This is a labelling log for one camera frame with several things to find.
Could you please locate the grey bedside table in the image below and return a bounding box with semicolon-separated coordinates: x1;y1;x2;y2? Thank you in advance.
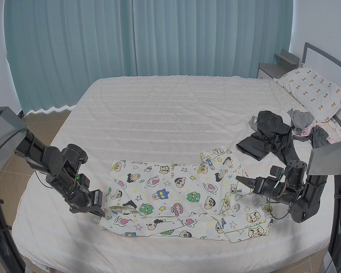
258;49;299;81

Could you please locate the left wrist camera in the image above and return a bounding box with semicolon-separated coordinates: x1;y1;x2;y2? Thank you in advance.
88;189;105;209

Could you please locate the black garment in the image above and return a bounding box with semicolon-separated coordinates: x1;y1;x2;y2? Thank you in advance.
236;110;300;166

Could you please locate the white printed pyjama top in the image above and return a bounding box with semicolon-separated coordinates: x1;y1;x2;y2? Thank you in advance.
98;144;275;243

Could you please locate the black cable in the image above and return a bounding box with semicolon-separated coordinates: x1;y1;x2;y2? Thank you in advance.
268;199;291;220

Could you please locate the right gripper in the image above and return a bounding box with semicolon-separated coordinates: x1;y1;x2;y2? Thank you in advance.
236;176;278;201

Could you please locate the dark grey garment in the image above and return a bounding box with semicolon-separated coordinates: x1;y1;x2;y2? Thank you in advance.
310;125;330;149

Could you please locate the pink garment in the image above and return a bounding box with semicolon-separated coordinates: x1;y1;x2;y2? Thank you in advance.
292;124;339;144

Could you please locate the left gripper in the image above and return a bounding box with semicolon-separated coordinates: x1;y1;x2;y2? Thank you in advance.
68;191;93;214

